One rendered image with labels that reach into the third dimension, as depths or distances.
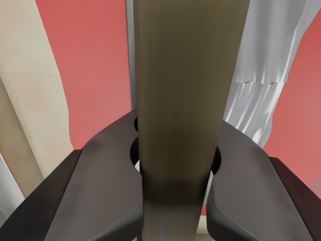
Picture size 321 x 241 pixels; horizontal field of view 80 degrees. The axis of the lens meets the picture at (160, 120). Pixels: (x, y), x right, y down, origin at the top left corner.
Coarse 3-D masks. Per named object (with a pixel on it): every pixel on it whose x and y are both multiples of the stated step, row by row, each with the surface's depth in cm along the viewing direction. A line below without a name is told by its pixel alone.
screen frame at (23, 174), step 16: (0, 80) 17; (0, 96) 18; (0, 112) 18; (0, 128) 18; (16, 128) 20; (0, 144) 18; (16, 144) 20; (0, 160) 18; (16, 160) 20; (32, 160) 22; (0, 176) 19; (16, 176) 20; (32, 176) 22; (0, 192) 21; (16, 192) 21; (0, 208) 22; (208, 240) 30
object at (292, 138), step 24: (72, 96) 18; (96, 96) 18; (120, 96) 18; (288, 96) 18; (312, 96) 18; (72, 120) 20; (96, 120) 20; (288, 120) 19; (312, 120) 19; (72, 144) 21; (288, 144) 21; (312, 144) 21; (312, 168) 23
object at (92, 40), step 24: (48, 0) 14; (72, 0) 14; (96, 0) 14; (120, 0) 14; (48, 24) 15; (72, 24) 15; (96, 24) 15; (120, 24) 15; (312, 24) 15; (72, 48) 16; (96, 48) 16; (120, 48) 16; (312, 48) 16; (72, 72) 17; (96, 72) 17; (120, 72) 17; (312, 72) 17
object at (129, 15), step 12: (132, 0) 10; (132, 12) 10; (132, 24) 11; (132, 36) 11; (132, 48) 11; (132, 60) 12; (132, 72) 12; (132, 84) 12; (132, 96) 13; (132, 108) 13
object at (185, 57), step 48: (144, 0) 5; (192, 0) 4; (240, 0) 4; (144, 48) 5; (192, 48) 5; (144, 96) 6; (192, 96) 6; (144, 144) 7; (192, 144) 7; (144, 192) 8; (192, 192) 8; (144, 240) 10; (192, 240) 10
